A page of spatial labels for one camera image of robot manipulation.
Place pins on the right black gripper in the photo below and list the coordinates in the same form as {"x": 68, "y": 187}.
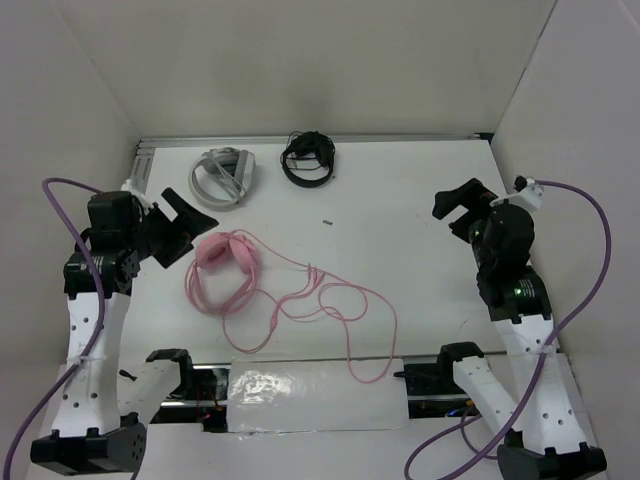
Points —
{"x": 474, "y": 195}

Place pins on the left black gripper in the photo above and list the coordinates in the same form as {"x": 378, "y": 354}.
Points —
{"x": 188, "y": 224}

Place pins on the pink wired headphones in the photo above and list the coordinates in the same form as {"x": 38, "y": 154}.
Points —
{"x": 302, "y": 306}

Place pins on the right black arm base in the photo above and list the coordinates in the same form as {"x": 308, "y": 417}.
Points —
{"x": 432, "y": 378}

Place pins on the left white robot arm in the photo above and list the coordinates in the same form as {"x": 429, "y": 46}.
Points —
{"x": 99, "y": 429}

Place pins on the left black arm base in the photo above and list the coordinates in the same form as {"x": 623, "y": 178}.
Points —
{"x": 171, "y": 380}

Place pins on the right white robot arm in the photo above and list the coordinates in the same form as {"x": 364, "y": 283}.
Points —
{"x": 536, "y": 432}

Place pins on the grey white headphones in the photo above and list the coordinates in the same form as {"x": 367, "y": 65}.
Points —
{"x": 231, "y": 169}

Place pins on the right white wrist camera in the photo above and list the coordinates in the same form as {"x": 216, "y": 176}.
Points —
{"x": 528, "y": 195}

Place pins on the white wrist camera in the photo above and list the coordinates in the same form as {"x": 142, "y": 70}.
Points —
{"x": 129, "y": 186}
{"x": 528, "y": 195}

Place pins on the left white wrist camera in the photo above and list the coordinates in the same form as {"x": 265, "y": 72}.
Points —
{"x": 129, "y": 186}

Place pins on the black wired headphones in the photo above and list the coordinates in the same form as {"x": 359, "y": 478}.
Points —
{"x": 308, "y": 151}

